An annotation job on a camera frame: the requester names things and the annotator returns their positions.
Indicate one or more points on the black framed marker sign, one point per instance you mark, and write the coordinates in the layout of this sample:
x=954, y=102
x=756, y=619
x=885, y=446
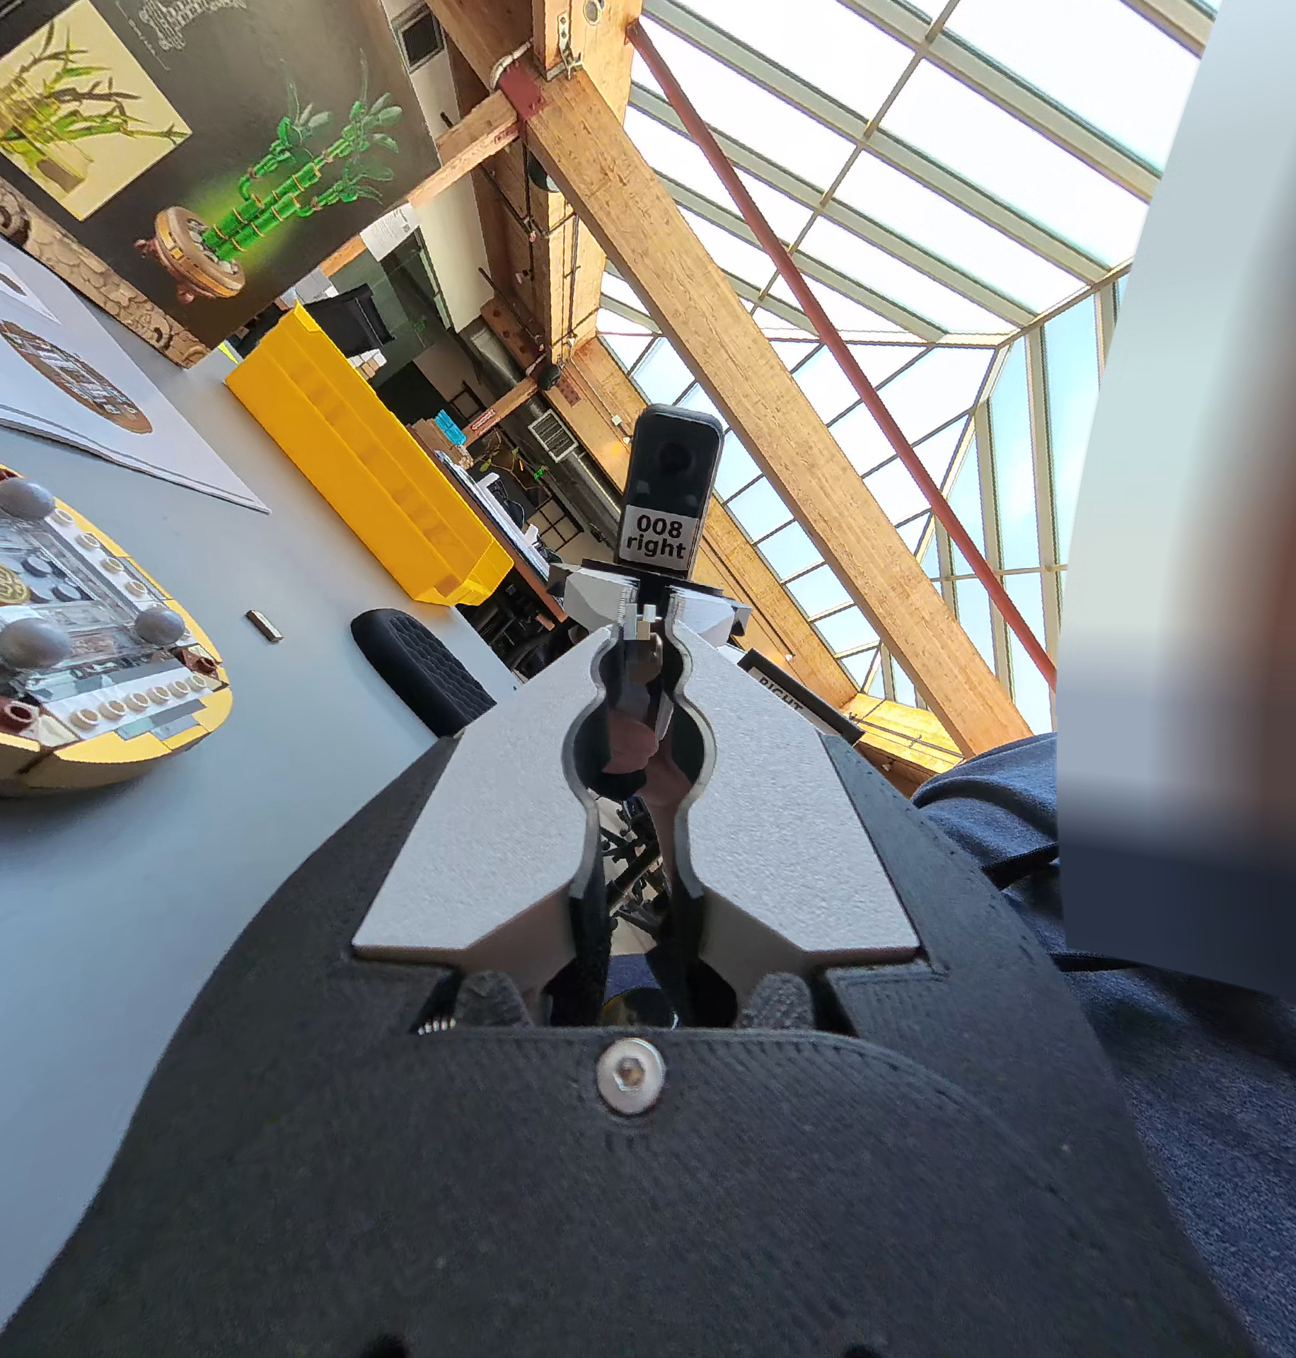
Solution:
x=807, y=695

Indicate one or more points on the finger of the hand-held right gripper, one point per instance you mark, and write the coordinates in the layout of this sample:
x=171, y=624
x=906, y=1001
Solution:
x=712, y=616
x=590, y=595

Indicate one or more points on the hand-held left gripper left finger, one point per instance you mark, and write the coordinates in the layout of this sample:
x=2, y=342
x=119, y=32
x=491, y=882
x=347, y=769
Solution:
x=478, y=828

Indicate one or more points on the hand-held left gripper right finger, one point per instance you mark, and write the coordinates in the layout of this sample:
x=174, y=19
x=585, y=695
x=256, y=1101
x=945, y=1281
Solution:
x=797, y=828

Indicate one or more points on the round gold lego base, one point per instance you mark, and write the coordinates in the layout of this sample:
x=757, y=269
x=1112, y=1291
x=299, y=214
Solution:
x=64, y=637

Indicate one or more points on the red steel pipe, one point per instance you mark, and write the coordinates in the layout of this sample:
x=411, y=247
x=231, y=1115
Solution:
x=818, y=319

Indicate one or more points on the yellow plastic bin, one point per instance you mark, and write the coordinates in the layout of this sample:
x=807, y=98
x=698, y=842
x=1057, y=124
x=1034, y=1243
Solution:
x=361, y=456

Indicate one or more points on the person's blue shirt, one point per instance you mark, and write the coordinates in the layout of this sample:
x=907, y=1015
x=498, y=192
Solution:
x=1189, y=1114

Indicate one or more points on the person's right hand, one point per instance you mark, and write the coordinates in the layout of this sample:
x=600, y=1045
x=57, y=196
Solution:
x=633, y=753

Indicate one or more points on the small tan lego brick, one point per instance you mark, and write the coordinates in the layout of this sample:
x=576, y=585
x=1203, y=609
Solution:
x=265, y=626

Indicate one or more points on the black padded armrest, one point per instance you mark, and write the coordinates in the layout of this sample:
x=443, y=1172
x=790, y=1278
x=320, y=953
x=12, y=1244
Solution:
x=420, y=668

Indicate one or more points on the lego instruction booklet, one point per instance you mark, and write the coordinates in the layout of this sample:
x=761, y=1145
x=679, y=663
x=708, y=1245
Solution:
x=85, y=414

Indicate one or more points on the black lego set box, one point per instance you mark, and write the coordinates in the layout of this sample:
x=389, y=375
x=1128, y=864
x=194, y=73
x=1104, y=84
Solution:
x=234, y=128

